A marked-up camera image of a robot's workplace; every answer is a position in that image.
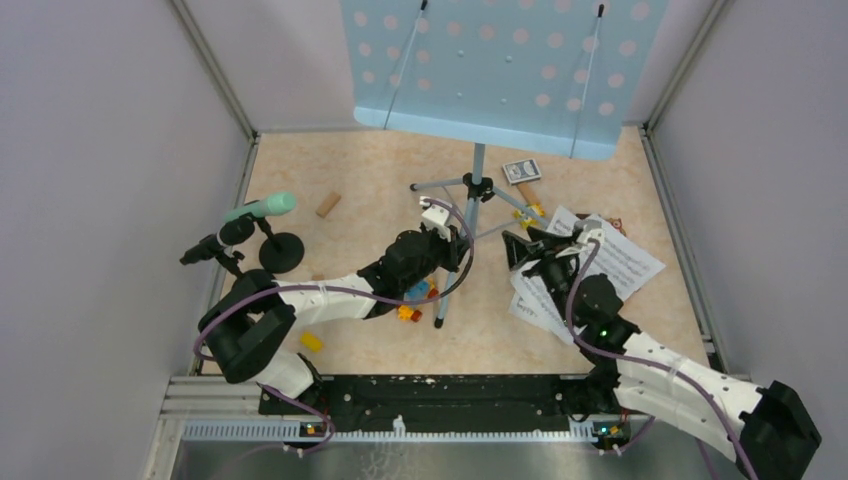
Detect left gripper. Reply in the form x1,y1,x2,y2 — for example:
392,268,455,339
401,224,472,292

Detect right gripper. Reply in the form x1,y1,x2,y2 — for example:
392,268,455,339
504,226,582,327

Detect sheet music page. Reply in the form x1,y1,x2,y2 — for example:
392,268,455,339
510,262,574,345
586,214,665,301

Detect blue music stand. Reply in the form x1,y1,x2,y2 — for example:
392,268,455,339
339,0,669,331

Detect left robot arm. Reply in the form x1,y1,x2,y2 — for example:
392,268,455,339
195,226,474,414

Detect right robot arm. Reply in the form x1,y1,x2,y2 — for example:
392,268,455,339
502,226,822,479

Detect yellow printed toy block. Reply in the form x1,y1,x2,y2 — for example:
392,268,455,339
513,204,546,229

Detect toy block car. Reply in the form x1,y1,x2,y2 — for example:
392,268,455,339
396,278,439,323

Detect playing card box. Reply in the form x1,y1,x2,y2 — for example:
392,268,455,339
502,158,542,185

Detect red owl toy block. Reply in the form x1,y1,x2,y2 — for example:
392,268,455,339
608,218,627,235

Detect wooden block far left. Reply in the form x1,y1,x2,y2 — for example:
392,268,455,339
315,191,342,219

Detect yellow toy brick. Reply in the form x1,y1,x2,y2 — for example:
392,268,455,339
299,332,324,353

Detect mint green microphone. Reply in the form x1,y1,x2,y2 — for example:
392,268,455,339
223,192,306,275

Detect black microphone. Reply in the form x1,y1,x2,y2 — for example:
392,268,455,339
179,214,272,282

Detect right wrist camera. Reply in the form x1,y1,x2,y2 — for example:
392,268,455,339
560,218,606,256

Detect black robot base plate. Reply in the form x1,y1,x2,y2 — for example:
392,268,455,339
258,374,654,452

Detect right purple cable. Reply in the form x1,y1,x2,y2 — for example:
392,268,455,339
564,239,760,480

